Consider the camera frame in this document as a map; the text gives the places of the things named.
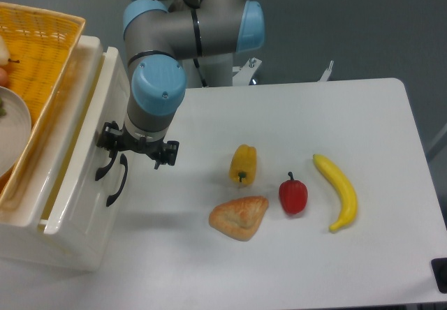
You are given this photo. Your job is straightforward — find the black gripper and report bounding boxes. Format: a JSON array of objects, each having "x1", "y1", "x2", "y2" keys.
[{"x1": 96, "y1": 121, "x2": 179, "y2": 170}]

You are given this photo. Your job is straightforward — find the black top drawer handle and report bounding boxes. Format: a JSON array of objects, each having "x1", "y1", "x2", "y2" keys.
[{"x1": 94, "y1": 151, "x2": 117, "y2": 181}]

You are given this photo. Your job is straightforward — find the black drawer handle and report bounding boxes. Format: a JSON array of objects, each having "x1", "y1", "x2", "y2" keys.
[
  {"x1": 105, "y1": 154, "x2": 129, "y2": 207},
  {"x1": 94, "y1": 151, "x2": 117, "y2": 181}
]

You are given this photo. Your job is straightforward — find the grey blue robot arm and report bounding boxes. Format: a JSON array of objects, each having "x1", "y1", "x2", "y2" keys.
[{"x1": 96, "y1": 0, "x2": 265, "y2": 165}]

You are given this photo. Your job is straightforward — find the white drawer cabinet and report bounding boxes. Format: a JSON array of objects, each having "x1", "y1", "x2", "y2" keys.
[{"x1": 0, "y1": 35, "x2": 142, "y2": 272}]

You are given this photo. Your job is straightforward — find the yellow bell pepper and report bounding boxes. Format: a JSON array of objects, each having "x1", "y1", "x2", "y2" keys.
[{"x1": 228, "y1": 145, "x2": 257, "y2": 186}]

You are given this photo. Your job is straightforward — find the brown pastry bread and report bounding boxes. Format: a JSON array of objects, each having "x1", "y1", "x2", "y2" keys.
[{"x1": 208, "y1": 195, "x2": 269, "y2": 242}]

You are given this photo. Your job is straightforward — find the grey plate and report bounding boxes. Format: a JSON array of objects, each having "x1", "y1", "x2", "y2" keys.
[{"x1": 1, "y1": 87, "x2": 31, "y2": 177}]

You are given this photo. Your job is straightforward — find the green grapes on plate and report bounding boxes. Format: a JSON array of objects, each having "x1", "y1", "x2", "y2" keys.
[{"x1": 0, "y1": 98, "x2": 6, "y2": 117}]

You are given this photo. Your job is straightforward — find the yellow woven basket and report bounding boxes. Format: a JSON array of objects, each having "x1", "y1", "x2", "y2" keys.
[{"x1": 1, "y1": 2, "x2": 86, "y2": 207}]

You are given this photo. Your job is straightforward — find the pink peach in basket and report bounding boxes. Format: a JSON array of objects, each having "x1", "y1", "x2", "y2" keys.
[{"x1": 0, "y1": 68, "x2": 9, "y2": 87}]

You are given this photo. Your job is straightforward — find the white pear in basket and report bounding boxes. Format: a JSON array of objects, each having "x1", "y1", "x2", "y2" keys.
[{"x1": 0, "y1": 36, "x2": 20, "y2": 66}]

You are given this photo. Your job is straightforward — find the red bell pepper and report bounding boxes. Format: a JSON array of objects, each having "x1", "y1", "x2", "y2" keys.
[{"x1": 279, "y1": 172, "x2": 308, "y2": 215}]

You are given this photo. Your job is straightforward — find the yellow banana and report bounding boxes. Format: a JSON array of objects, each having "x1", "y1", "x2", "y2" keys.
[{"x1": 313, "y1": 154, "x2": 358, "y2": 233}]

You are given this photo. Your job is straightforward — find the black device at table corner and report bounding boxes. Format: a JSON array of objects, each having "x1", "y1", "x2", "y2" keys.
[{"x1": 431, "y1": 258, "x2": 447, "y2": 294}]

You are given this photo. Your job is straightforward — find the black bottom drawer handle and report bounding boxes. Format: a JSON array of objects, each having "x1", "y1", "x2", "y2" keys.
[{"x1": 105, "y1": 154, "x2": 129, "y2": 207}]

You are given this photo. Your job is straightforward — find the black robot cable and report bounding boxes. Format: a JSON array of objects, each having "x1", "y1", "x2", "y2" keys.
[{"x1": 193, "y1": 57, "x2": 210, "y2": 88}]

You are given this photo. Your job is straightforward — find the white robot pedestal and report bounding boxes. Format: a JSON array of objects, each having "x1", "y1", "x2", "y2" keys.
[{"x1": 180, "y1": 54, "x2": 233, "y2": 89}]

